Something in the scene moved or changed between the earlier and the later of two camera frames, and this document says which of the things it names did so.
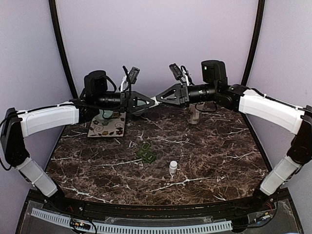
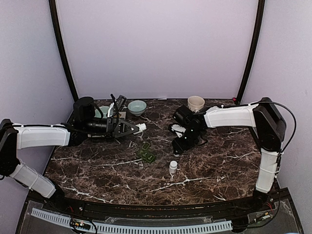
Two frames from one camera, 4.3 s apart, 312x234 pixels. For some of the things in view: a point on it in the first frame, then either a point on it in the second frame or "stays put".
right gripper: (178, 91) → (180, 146)
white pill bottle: (173, 166) stays put
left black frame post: (59, 39) stays put
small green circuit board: (80, 225) stays put
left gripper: (128, 101) → (114, 128)
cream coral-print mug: (193, 114) stays put
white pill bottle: (156, 102) → (142, 126)
